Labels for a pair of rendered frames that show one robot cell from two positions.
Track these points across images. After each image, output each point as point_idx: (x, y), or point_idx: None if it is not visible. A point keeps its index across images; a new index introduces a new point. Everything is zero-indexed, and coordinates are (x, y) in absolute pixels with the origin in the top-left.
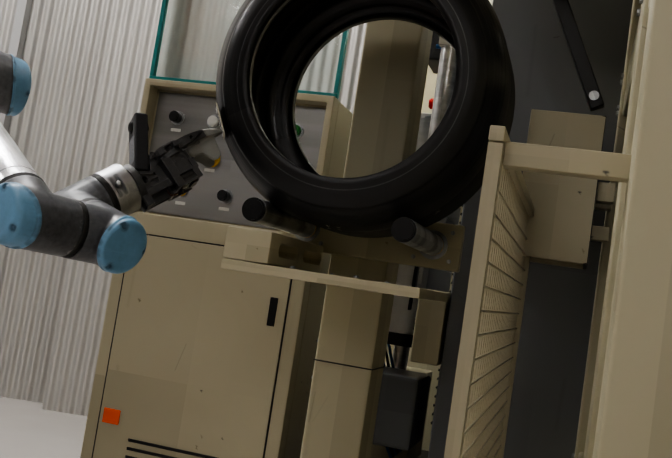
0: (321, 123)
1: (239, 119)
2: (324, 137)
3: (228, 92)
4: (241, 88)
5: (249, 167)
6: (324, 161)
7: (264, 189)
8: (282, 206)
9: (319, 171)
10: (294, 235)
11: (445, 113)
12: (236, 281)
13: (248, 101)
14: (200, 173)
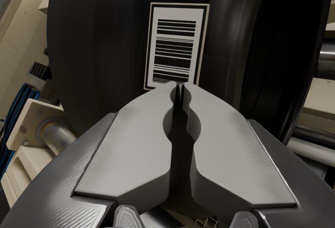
0: None
1: (222, 76)
2: (16, 2)
3: None
4: (249, 8)
5: (183, 168)
6: (10, 23)
7: (177, 196)
8: (180, 212)
9: (2, 30)
10: (35, 139)
11: (295, 126)
12: None
13: (248, 47)
14: None
